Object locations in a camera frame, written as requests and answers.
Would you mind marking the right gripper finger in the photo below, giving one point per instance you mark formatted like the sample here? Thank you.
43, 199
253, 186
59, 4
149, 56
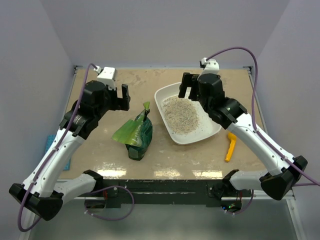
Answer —
194, 93
185, 83

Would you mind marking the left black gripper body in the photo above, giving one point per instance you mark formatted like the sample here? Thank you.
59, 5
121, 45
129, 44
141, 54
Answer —
112, 102

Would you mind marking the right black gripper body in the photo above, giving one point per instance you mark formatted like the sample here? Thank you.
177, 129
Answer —
195, 82

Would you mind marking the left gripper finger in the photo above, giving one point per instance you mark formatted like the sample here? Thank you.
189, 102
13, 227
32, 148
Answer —
125, 91
125, 103

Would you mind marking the green litter bag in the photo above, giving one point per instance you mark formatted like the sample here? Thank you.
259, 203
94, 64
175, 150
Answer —
136, 135

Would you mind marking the yellow plastic scoop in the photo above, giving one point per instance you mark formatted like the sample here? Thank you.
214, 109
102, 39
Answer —
233, 139

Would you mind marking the black bag clip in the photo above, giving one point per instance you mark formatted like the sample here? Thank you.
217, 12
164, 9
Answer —
146, 112

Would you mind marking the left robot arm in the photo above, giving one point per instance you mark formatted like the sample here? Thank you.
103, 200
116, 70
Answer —
40, 193

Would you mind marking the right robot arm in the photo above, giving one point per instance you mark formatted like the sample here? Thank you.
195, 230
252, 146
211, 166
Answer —
282, 169

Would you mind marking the cat litter pile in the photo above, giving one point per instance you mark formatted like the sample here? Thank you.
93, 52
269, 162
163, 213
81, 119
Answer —
180, 115

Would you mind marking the white litter box tray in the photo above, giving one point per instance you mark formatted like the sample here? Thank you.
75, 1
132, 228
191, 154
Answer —
206, 129

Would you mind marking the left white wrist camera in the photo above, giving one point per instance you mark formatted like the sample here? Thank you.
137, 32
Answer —
107, 76

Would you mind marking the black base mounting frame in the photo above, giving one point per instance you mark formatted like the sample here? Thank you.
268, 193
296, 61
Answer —
211, 193

